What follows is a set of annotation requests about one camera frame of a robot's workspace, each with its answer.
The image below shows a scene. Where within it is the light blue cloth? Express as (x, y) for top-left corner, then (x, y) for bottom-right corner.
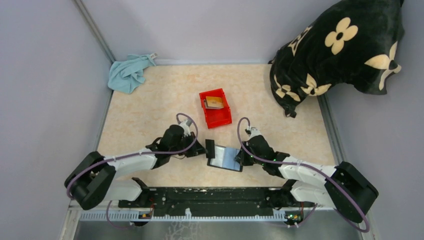
(107, 52), (158, 94)

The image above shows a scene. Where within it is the aluminium front rail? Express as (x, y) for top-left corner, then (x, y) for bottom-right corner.
(68, 187), (370, 222)

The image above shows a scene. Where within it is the black leather card holder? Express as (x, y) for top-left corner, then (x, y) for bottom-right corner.
(205, 139), (243, 172)

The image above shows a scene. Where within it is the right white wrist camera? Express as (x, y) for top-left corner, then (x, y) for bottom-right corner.
(245, 126), (262, 140)

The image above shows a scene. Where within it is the red plastic bin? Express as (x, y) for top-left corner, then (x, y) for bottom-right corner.
(199, 88), (232, 129)

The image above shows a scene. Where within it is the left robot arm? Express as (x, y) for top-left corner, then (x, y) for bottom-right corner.
(64, 124), (207, 210)

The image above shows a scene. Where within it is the purple cable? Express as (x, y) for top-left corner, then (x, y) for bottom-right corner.
(236, 116), (371, 233)
(66, 112), (200, 231)

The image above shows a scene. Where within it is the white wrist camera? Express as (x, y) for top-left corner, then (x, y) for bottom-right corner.
(245, 126), (262, 140)
(179, 119), (192, 137)

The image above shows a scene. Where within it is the stack of credit cards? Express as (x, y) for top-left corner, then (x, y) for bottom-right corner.
(203, 99), (225, 110)

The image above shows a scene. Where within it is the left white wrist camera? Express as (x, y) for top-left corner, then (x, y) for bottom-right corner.
(179, 119), (192, 137)

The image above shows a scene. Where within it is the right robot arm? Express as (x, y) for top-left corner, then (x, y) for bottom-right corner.
(236, 130), (379, 223)

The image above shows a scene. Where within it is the black floral blanket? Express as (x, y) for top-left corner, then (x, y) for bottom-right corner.
(269, 0), (405, 109)

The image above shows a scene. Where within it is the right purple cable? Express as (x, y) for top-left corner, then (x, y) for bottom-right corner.
(236, 116), (371, 233)

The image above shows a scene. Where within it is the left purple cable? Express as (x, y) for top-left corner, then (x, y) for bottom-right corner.
(66, 112), (200, 231)

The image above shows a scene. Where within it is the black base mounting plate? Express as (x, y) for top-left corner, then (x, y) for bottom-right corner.
(118, 187), (313, 217)

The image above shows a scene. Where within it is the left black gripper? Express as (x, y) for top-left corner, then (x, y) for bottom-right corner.
(170, 131), (208, 158)

